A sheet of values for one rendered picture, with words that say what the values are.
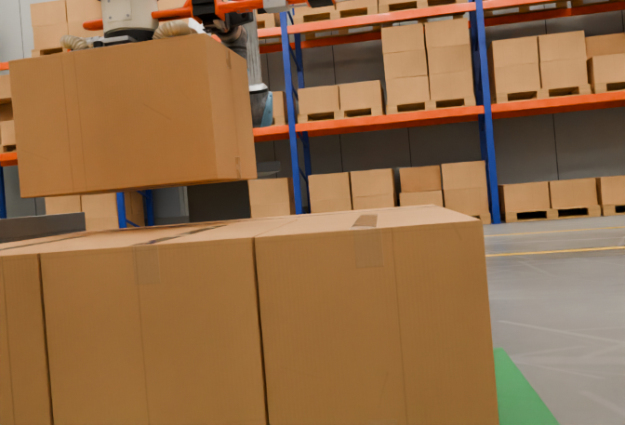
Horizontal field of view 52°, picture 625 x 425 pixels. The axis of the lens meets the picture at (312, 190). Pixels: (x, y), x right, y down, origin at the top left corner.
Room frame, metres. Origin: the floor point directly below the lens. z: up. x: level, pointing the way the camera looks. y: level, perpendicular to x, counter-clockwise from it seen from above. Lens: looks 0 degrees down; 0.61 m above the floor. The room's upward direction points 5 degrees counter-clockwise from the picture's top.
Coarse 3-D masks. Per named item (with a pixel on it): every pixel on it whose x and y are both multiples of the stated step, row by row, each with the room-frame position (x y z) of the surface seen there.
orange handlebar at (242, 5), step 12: (240, 0) 1.91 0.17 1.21; (252, 0) 1.90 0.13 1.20; (288, 0) 1.89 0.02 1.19; (300, 0) 1.92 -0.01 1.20; (156, 12) 1.95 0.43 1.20; (168, 12) 1.94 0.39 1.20; (180, 12) 1.94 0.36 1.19; (228, 12) 1.96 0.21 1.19; (240, 12) 1.96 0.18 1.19; (84, 24) 1.98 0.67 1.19; (96, 24) 1.98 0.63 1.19
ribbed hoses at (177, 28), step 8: (168, 24) 1.85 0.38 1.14; (176, 24) 1.86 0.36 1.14; (184, 24) 1.89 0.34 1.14; (160, 32) 1.85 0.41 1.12; (168, 32) 1.85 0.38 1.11; (176, 32) 1.87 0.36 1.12; (184, 32) 1.90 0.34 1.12; (192, 32) 1.98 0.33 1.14; (64, 40) 1.90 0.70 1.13; (72, 40) 1.89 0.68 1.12; (80, 40) 1.90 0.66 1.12; (72, 48) 1.91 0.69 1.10; (80, 48) 1.90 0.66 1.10
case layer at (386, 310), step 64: (0, 256) 1.17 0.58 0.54; (64, 256) 1.16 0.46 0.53; (128, 256) 1.14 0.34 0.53; (192, 256) 1.13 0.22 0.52; (256, 256) 1.12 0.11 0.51; (320, 256) 1.11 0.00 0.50; (384, 256) 1.09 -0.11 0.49; (448, 256) 1.08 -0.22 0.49; (0, 320) 1.17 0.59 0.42; (64, 320) 1.16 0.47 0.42; (128, 320) 1.14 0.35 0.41; (192, 320) 1.13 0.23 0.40; (256, 320) 1.12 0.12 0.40; (320, 320) 1.11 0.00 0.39; (384, 320) 1.10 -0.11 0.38; (448, 320) 1.08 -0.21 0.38; (0, 384) 1.17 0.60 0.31; (64, 384) 1.16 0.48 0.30; (128, 384) 1.15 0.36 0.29; (192, 384) 1.13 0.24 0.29; (256, 384) 1.12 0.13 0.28; (320, 384) 1.11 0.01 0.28; (384, 384) 1.10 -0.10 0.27; (448, 384) 1.08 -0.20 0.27
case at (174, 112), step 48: (96, 48) 1.78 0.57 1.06; (144, 48) 1.75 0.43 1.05; (192, 48) 1.73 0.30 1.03; (48, 96) 1.81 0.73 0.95; (96, 96) 1.78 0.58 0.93; (144, 96) 1.76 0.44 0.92; (192, 96) 1.73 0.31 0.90; (240, 96) 2.00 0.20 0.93; (48, 144) 1.81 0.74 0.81; (96, 144) 1.78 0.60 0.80; (144, 144) 1.76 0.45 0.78; (192, 144) 1.73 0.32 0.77; (240, 144) 1.95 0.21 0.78; (48, 192) 1.81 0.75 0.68; (96, 192) 1.90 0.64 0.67
